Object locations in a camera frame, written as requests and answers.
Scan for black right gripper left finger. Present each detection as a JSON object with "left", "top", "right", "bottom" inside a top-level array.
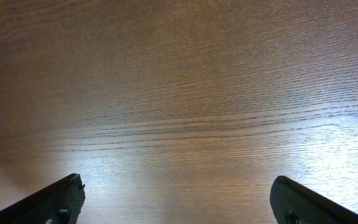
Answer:
[{"left": 0, "top": 174, "right": 85, "bottom": 224}]

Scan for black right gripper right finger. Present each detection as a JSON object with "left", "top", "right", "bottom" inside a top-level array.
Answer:
[{"left": 270, "top": 175, "right": 358, "bottom": 224}]

